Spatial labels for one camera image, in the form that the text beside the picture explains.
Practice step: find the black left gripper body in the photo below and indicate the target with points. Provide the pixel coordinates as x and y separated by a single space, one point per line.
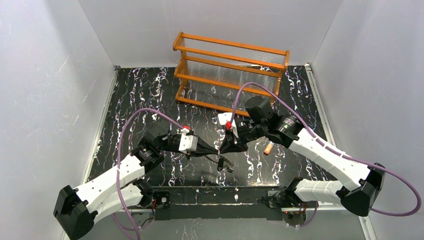
197 148

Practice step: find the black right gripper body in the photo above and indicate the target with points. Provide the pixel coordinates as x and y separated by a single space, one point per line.
238 139

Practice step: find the metal oval keyring holder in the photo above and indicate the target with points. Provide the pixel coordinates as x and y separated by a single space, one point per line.
221 164

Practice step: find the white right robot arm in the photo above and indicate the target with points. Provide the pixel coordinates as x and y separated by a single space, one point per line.
356 186

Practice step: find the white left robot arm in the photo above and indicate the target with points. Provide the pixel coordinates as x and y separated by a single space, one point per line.
78 209

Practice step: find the orange capped tube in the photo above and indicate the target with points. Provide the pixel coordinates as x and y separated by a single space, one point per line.
268 148

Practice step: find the orange wooden rack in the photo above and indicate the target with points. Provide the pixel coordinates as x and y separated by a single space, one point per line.
207 61

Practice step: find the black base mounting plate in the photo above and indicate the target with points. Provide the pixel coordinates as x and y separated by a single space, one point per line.
228 202

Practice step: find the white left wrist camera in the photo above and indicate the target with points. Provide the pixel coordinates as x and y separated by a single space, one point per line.
188 141

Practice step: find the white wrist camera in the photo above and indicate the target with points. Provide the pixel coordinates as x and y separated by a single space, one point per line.
188 141
229 125

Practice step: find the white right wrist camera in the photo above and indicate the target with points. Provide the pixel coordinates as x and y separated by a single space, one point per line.
229 125

